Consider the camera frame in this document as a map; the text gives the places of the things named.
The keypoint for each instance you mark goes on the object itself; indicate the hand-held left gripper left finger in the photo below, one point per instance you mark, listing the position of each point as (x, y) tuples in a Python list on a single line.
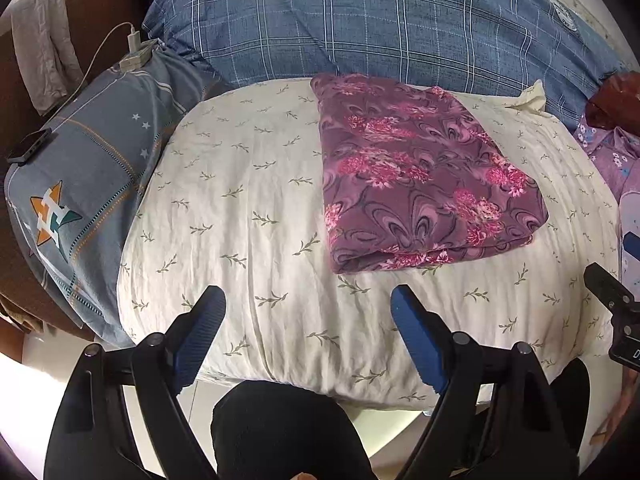
[(200, 325)]

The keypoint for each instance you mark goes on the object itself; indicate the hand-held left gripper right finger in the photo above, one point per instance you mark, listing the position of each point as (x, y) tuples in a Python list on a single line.
[(420, 335)]

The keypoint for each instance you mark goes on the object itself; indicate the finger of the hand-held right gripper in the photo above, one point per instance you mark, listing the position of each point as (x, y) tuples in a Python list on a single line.
[(607, 285)]

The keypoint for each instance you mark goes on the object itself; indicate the purple floral garment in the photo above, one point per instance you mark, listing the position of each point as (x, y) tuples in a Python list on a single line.
[(410, 175)]

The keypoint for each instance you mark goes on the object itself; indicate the person's right forearm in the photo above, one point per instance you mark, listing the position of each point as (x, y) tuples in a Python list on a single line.
[(607, 427)]

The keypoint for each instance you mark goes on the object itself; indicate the person's black trouser leg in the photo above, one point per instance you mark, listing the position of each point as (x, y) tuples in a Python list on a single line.
[(290, 430), (580, 400)]

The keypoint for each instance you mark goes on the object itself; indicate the white and blue cloth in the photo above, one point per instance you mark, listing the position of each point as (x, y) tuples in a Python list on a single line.
[(631, 220)]

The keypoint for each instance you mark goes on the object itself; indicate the cream leaf-print bed sheet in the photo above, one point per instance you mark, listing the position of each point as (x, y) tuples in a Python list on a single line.
[(250, 260)]

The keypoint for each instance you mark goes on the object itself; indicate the light purple flowered cloth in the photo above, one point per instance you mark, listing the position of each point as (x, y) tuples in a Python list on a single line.
[(610, 155)]

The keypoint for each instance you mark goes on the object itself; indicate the dark red cloth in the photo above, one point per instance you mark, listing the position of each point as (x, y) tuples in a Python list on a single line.
[(617, 100)]

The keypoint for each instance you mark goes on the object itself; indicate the grey star-print pillow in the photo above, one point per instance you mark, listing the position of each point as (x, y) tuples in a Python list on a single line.
[(100, 150)]

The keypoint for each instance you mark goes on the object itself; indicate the black phone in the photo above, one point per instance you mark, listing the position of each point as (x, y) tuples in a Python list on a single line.
[(29, 146)]

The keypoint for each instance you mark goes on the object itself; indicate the white power strip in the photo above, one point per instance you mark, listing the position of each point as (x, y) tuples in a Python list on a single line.
[(135, 61)]

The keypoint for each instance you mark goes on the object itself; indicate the blue plaid quilt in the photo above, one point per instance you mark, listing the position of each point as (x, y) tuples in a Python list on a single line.
[(400, 25)]

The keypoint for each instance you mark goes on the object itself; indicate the grey cloth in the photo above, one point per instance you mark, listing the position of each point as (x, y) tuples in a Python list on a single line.
[(45, 45)]

